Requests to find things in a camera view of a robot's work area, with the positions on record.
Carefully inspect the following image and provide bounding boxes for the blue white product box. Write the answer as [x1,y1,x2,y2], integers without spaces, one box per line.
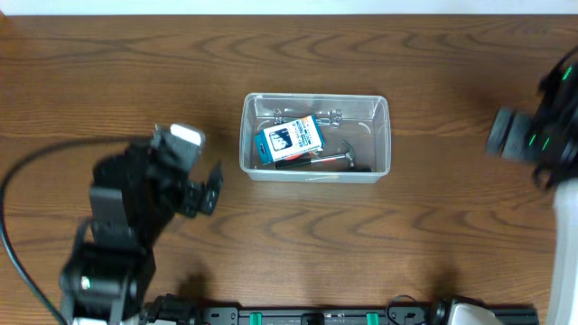
[254,116,325,165]

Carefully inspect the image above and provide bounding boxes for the clear plastic container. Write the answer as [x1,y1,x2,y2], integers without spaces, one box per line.
[239,93,391,183]

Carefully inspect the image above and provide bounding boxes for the red handled pliers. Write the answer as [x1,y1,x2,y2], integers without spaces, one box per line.
[283,153,317,162]

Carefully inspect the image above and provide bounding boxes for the small claw hammer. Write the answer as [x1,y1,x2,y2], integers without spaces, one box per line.
[275,140,357,170]

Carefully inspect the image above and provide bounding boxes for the silver wrench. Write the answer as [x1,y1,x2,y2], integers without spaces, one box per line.
[273,108,343,127]

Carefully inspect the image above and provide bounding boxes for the black yellow screwdriver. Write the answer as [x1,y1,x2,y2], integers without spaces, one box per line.
[348,167,372,172]

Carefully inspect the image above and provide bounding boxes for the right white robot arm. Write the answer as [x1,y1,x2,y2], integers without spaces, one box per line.
[486,48,577,325]

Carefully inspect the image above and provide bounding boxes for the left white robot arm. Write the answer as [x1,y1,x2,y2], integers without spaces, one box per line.
[60,140,223,324]

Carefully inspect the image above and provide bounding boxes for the black mounting rail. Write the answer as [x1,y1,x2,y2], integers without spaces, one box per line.
[139,292,540,325]

